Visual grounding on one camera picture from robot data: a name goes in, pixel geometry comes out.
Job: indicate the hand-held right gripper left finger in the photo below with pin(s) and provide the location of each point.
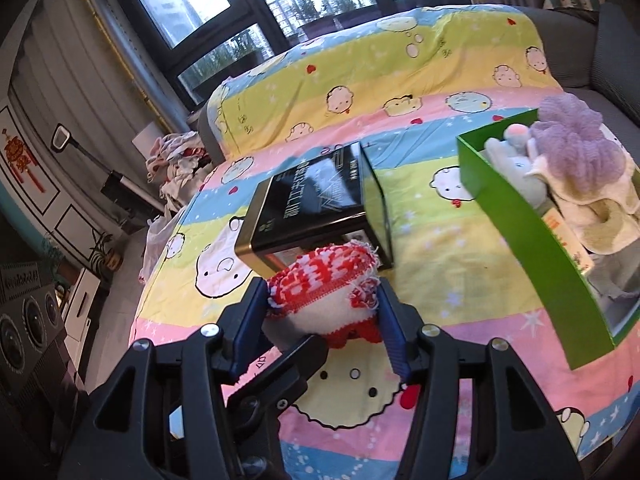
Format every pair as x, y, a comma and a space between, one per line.
250, 320

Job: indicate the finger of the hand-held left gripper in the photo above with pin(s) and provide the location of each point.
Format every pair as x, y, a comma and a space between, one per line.
280, 380

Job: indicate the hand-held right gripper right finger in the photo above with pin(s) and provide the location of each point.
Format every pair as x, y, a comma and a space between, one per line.
395, 335

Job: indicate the red white knitted sock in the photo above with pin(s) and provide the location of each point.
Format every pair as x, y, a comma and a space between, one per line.
320, 310

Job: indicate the green box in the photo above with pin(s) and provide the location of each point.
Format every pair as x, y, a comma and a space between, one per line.
530, 240

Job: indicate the orange label snack packet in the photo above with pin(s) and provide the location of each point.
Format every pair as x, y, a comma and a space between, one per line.
565, 240

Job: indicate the grey rabbit plush toy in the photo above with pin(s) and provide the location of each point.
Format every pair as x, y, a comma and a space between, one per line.
515, 165

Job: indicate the cream white towel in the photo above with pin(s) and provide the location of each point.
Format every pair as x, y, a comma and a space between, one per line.
575, 200

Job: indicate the grey beige cloth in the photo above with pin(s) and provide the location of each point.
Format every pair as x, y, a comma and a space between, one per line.
612, 275

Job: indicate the pale yellow towel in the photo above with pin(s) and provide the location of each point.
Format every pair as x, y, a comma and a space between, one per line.
615, 230

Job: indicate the purple fluffy cloth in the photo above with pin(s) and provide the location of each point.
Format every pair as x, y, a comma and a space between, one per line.
575, 145

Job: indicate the cartoon printed blanket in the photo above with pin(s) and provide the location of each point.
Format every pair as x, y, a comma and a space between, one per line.
450, 310

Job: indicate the white plastic bag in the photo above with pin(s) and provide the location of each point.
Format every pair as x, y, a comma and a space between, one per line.
155, 240

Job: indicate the black rectangular box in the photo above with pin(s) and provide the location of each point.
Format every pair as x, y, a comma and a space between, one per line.
310, 195

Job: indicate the potted plant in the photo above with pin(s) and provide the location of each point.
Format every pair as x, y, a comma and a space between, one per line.
110, 260

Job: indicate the pile of clothes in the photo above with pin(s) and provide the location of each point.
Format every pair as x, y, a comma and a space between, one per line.
175, 170

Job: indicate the white cabinet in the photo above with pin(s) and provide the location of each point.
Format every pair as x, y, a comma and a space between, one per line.
82, 300

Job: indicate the white panel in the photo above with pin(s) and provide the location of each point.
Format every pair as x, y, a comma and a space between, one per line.
145, 140

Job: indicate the black speaker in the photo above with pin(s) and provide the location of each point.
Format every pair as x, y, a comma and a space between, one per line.
30, 320

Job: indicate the grey brown curtain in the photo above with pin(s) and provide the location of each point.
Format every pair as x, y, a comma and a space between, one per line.
75, 85

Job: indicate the yellow pipe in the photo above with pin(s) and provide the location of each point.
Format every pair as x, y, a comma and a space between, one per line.
107, 25

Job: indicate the grey sofa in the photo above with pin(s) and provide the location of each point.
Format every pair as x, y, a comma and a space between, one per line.
610, 60

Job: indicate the red knot wall decoration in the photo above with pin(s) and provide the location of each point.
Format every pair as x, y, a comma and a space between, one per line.
17, 155

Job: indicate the black window frame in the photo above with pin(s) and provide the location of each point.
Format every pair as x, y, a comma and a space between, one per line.
250, 15

